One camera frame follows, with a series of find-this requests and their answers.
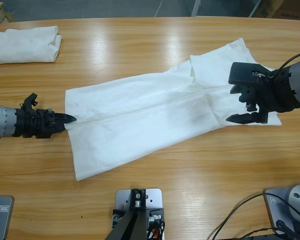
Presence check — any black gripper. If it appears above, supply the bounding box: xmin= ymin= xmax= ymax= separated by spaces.
xmin=14 ymin=107 xmax=78 ymax=140
xmin=225 ymin=68 xmax=300 ymax=125

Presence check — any white T-shirt with black print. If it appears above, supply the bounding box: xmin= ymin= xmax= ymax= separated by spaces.
xmin=64 ymin=37 xmax=283 ymax=181

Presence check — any white metal leg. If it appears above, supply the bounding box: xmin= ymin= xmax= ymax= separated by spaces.
xmin=191 ymin=0 xmax=203 ymax=17
xmin=248 ymin=0 xmax=263 ymax=18

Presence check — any cardboard box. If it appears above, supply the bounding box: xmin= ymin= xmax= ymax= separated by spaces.
xmin=261 ymin=0 xmax=300 ymax=20

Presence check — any white mounting block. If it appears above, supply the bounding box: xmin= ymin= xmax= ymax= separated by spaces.
xmin=114 ymin=188 xmax=165 ymax=240

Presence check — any wooden pallet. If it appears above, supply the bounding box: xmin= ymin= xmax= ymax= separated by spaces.
xmin=0 ymin=1 xmax=16 ymax=25

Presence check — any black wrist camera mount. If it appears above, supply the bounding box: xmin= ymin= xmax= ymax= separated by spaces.
xmin=19 ymin=92 xmax=39 ymax=111

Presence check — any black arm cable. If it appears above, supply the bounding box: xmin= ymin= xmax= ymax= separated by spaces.
xmin=277 ymin=49 xmax=300 ymax=73

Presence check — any long black cable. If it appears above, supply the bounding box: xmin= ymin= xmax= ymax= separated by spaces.
xmin=212 ymin=192 xmax=300 ymax=240

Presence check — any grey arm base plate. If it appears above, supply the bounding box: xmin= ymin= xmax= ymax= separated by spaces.
xmin=0 ymin=194 xmax=15 ymax=240
xmin=263 ymin=184 xmax=300 ymax=237

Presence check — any thin black cable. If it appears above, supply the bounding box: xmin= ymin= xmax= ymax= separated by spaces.
xmin=237 ymin=226 xmax=281 ymax=240

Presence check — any dark camera post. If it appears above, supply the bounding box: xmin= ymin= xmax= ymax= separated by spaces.
xmin=106 ymin=189 xmax=148 ymax=240

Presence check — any white cord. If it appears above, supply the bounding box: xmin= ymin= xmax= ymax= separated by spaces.
xmin=154 ymin=0 xmax=166 ymax=16

